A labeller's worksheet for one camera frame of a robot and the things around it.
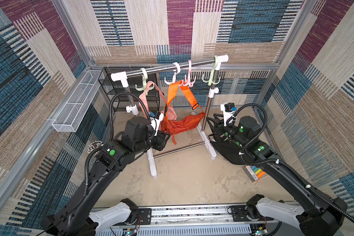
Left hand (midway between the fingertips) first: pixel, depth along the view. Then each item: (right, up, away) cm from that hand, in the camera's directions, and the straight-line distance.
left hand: (166, 134), depth 64 cm
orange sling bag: (+2, +3, +15) cm, 15 cm away
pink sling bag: (-1, +11, +29) cm, 31 cm away
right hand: (+21, +7, +6) cm, 23 cm away
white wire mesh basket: (-62, +7, +27) cm, 68 cm away
